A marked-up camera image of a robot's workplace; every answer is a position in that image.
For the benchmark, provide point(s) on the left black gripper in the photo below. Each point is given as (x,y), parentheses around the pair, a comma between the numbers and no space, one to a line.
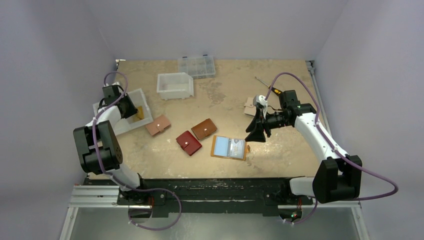
(132,110)

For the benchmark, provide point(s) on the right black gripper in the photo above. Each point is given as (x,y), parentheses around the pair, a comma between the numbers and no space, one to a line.
(262,121)

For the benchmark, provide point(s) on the gold credit card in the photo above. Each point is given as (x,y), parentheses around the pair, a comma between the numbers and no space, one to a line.
(140,113)

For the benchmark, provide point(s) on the white VIP credit card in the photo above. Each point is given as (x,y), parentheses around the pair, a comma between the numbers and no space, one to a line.
(237,148)

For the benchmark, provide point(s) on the orange card holder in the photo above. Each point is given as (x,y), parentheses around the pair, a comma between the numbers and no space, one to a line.
(211,153)

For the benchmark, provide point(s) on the light blue credit card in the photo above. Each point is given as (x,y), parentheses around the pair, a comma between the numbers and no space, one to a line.
(221,146)

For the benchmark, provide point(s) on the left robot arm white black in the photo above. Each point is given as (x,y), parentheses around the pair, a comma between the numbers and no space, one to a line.
(96,143)

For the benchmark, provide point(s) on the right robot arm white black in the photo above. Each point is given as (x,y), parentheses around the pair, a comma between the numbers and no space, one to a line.
(335,179)

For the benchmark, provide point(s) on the beige card holder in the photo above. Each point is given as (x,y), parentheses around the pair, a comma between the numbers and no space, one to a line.
(249,107)

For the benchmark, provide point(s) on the pink tan card holder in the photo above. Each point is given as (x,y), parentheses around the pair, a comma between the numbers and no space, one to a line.
(159,125)

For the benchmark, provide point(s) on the brown leather card holder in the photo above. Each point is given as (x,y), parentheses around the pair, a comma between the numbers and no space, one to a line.
(204,129)

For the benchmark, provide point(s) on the dark red card holder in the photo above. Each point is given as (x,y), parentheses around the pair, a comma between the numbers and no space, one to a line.
(188,143)

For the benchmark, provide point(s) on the white two-compartment bin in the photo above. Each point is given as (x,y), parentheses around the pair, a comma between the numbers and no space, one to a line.
(105,110)

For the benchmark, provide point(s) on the white small open bin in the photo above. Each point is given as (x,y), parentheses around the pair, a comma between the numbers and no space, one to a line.
(178,85)

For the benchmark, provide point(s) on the clear compartment organizer box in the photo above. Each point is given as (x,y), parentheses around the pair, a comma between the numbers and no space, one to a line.
(198,67)

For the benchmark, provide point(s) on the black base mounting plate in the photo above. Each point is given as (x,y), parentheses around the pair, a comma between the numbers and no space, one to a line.
(258,195)

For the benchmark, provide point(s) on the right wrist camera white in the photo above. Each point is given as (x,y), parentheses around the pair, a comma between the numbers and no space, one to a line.
(261,103)

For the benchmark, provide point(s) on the aluminium frame rail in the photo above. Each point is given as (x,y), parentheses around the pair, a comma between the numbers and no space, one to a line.
(87,196)

